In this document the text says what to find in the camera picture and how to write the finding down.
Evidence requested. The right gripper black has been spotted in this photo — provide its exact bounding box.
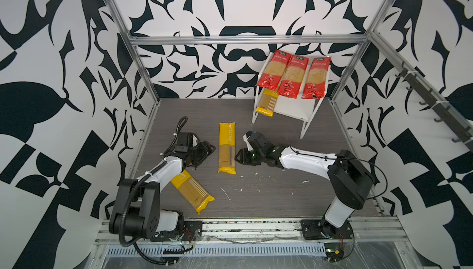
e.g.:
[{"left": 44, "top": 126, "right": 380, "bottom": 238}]
[{"left": 232, "top": 148, "right": 266, "bottom": 166}]

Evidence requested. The yellow spaghetti bag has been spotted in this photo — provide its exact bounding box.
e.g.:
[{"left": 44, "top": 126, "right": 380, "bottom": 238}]
[
  {"left": 218, "top": 122, "right": 237, "bottom": 175},
  {"left": 255, "top": 89, "right": 279, "bottom": 117},
  {"left": 171, "top": 170, "right": 215, "bottom": 215}
]

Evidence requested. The red spaghetti bag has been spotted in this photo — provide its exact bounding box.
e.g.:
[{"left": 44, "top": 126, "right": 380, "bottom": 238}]
[
  {"left": 277, "top": 55, "right": 309, "bottom": 99},
  {"left": 257, "top": 50, "right": 293, "bottom": 91},
  {"left": 302, "top": 57, "right": 331, "bottom": 100}
]

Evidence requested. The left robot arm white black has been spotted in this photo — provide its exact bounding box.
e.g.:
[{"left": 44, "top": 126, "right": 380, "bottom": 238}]
[{"left": 108, "top": 132, "right": 216, "bottom": 247}]

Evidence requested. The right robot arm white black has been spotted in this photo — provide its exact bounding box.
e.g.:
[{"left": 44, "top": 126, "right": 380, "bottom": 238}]
[{"left": 235, "top": 131, "right": 374, "bottom": 239}]

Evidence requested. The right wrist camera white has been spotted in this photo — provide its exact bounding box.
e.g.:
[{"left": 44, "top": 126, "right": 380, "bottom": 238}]
[{"left": 243, "top": 131, "right": 256, "bottom": 151}]

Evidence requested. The black corrugated cable hose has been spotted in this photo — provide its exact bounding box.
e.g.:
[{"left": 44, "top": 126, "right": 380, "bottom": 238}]
[{"left": 117, "top": 116, "right": 195, "bottom": 266}]

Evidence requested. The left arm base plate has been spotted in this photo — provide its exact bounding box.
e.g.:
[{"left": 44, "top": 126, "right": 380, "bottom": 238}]
[{"left": 150, "top": 220, "right": 203, "bottom": 242}]

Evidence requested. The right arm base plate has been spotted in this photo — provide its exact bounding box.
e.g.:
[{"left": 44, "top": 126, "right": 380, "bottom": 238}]
[{"left": 300, "top": 219, "right": 353, "bottom": 240}]

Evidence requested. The white cable duct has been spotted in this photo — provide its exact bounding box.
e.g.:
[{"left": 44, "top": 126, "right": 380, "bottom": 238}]
[{"left": 105, "top": 242, "right": 328, "bottom": 258}]

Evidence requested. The aluminium front rail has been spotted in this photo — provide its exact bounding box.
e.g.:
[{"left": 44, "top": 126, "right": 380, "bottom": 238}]
[{"left": 95, "top": 217, "right": 407, "bottom": 244}]

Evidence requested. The wall hook rack grey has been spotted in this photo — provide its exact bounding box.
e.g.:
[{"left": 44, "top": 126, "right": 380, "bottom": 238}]
[{"left": 396, "top": 61, "right": 473, "bottom": 152}]

